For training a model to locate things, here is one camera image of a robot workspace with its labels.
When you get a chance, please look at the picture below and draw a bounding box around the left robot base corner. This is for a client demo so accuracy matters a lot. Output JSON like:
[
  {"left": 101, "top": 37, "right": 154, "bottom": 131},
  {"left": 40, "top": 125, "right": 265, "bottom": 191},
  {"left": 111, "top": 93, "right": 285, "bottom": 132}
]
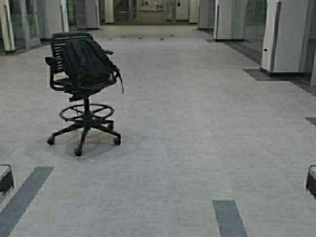
[{"left": 0, "top": 164, "right": 14, "bottom": 194}]

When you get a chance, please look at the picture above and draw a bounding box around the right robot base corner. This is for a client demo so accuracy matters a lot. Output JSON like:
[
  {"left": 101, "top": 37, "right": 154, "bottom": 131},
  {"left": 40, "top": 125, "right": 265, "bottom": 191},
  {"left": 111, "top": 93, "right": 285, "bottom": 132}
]
[{"left": 306, "top": 165, "right": 316, "bottom": 197}]

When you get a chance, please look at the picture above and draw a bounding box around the black office stool chair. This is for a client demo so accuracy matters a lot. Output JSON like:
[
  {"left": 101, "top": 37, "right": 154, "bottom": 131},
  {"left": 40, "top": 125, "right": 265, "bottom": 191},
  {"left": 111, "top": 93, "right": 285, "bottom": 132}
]
[{"left": 45, "top": 32, "right": 121, "bottom": 156}]

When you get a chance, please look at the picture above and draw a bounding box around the black backpack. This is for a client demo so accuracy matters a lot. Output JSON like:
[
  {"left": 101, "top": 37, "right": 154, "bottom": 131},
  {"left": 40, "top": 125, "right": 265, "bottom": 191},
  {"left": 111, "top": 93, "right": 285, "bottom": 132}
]
[{"left": 62, "top": 39, "right": 123, "bottom": 92}]

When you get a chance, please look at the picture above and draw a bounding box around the white square pillar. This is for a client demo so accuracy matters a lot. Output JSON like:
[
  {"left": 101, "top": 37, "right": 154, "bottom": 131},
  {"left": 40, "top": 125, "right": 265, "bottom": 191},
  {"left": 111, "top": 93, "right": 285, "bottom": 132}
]
[{"left": 260, "top": 0, "right": 314, "bottom": 75}]

